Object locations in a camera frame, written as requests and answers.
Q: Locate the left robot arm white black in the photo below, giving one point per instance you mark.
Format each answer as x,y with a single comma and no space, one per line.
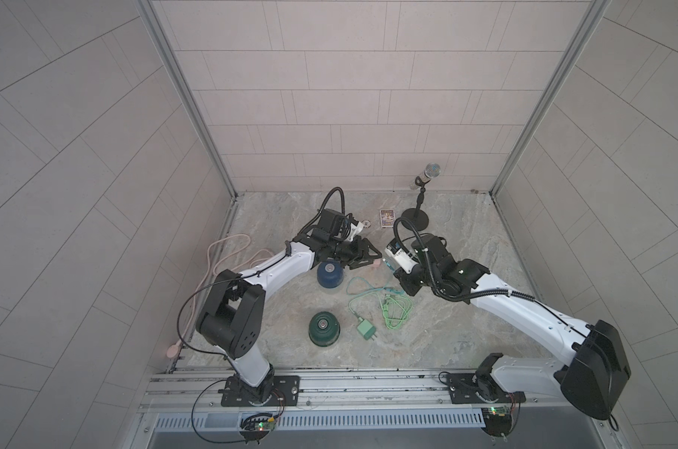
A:
231,316

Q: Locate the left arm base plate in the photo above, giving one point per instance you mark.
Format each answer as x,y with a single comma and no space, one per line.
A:
278,390

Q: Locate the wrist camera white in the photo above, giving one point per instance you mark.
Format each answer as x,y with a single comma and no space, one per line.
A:
397,259
355,228

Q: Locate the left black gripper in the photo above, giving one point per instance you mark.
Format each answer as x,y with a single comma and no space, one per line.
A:
357,253

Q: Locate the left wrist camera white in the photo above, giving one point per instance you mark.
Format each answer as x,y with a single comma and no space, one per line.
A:
355,228

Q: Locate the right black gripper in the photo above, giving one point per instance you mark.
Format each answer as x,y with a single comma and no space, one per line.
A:
403,280

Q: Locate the right controller board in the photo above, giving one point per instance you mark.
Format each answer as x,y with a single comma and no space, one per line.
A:
498,421

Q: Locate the green cordless meat grinder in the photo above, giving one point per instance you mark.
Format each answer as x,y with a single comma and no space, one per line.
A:
324,329

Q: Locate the left controller board green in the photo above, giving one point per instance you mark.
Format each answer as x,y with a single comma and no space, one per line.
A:
259,422

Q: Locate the green USB charger adapter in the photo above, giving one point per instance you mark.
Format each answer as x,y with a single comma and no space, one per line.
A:
366,329

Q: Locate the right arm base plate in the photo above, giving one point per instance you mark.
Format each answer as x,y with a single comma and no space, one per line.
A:
465,388

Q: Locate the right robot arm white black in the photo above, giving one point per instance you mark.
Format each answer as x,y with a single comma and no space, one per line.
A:
587,365

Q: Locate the black microphone stand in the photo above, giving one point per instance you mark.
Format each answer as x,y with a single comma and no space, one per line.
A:
416,216

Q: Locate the silver microphone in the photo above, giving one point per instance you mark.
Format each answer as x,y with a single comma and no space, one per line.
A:
429,173

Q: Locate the small playing card box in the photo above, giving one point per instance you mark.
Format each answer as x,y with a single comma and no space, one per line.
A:
387,218

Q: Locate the aluminium rail frame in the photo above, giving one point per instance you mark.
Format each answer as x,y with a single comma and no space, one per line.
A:
344,389

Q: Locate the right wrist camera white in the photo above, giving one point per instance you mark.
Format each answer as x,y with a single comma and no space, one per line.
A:
397,259

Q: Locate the blue cordless meat grinder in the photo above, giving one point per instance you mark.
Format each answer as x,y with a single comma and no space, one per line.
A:
330,274

